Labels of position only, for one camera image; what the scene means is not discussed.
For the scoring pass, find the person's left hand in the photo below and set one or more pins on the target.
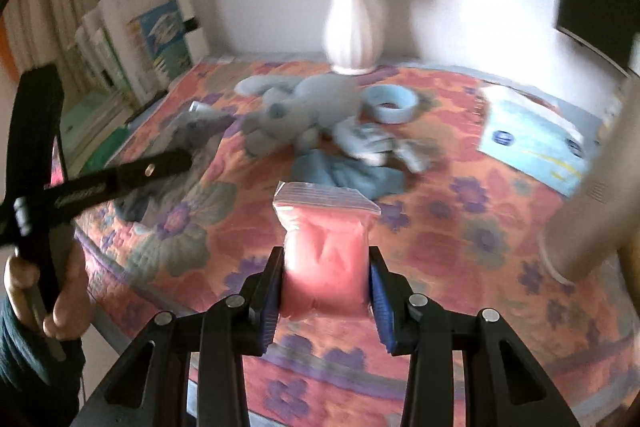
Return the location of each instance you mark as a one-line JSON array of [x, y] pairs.
[[70, 302]]

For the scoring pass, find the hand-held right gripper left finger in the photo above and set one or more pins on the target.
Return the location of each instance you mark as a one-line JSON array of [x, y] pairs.
[[272, 292]]

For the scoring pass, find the row of books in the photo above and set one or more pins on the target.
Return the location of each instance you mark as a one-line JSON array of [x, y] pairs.
[[97, 62]]

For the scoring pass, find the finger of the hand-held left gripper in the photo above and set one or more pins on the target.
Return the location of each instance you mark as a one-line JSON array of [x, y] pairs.
[[155, 168]]

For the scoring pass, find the white ribbed vase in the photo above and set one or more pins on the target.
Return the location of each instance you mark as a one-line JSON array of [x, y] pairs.
[[352, 27]]

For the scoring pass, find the light blue plush toy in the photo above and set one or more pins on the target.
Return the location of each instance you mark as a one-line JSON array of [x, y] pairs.
[[295, 112]]

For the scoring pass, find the person's left forearm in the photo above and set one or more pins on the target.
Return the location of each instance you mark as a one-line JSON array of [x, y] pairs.
[[30, 372]]

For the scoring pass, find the green book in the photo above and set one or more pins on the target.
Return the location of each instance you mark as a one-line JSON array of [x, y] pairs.
[[90, 132]]

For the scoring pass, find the beige curtain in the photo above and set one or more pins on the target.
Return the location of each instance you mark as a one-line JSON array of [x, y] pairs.
[[55, 7]]

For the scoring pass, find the blue white printed tissue packet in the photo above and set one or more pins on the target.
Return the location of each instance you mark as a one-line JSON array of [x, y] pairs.
[[387, 144]]

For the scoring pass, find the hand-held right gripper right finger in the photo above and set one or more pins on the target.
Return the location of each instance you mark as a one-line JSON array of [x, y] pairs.
[[381, 302]]

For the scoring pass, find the blue tissue box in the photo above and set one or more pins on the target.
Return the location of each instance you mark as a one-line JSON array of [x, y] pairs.
[[532, 139]]

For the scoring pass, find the blue cloth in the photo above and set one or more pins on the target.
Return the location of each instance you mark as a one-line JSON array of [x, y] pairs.
[[345, 174]]

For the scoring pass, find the blue tape roll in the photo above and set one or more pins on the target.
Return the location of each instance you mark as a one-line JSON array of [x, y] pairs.
[[389, 104]]

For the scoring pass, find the pink plastic bag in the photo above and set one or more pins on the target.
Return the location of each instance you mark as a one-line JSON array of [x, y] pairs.
[[325, 257]]

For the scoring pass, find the floral printed tablecloth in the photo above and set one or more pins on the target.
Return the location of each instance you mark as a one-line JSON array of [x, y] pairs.
[[450, 257]]

